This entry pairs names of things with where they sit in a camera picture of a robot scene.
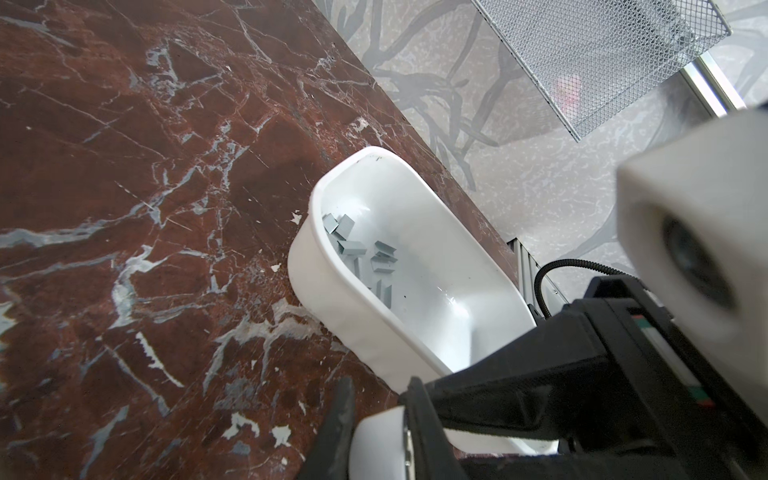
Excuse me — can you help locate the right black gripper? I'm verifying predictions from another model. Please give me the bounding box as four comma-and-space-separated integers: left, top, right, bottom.
425, 276, 767, 480

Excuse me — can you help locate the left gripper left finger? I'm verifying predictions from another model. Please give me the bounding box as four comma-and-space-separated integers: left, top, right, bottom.
296, 377, 356, 480

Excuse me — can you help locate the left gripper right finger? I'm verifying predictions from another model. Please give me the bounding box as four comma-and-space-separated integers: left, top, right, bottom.
401, 377, 468, 480

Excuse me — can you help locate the white oval tray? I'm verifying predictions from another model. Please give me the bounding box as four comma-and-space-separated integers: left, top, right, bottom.
287, 147, 535, 393

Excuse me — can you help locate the small white stapler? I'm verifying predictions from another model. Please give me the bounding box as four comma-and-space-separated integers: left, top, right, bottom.
348, 406, 559, 479

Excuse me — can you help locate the grey staple strip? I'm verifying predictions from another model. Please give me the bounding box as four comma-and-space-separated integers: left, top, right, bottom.
382, 285, 392, 309
371, 257, 395, 274
374, 241, 396, 257
322, 214, 339, 235
333, 215, 355, 240
337, 240, 367, 256

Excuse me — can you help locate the pink object in basket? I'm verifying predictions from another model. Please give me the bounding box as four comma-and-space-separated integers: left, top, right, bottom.
552, 74, 582, 116

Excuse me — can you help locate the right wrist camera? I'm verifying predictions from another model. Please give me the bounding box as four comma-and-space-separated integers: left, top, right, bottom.
616, 106, 767, 418

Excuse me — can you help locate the white wire mesh basket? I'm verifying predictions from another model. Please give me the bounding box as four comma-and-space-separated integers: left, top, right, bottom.
474, 0, 732, 141

